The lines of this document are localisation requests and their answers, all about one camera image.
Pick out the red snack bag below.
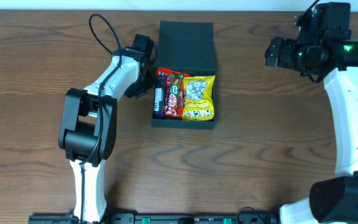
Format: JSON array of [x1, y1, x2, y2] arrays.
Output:
[[156, 67, 190, 119]]

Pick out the green red KitKat bar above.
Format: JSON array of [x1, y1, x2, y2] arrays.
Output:
[[164, 73, 183, 117]]

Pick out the dark green lidded box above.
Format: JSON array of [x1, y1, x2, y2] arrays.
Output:
[[152, 21, 217, 129]]

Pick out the dark blue candy bar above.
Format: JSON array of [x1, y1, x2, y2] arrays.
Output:
[[154, 76, 166, 118]]

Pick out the yellow snack bag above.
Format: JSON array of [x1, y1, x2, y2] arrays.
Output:
[[181, 75, 215, 121]]

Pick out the blue Eclipse mint tin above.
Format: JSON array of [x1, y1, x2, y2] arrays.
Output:
[[134, 89, 147, 99]]

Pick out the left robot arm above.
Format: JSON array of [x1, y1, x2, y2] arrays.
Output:
[[58, 34, 154, 223]]

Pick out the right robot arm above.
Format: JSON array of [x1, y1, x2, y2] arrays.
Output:
[[265, 1, 358, 223]]

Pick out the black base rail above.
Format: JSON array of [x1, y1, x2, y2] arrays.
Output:
[[28, 212, 280, 224]]

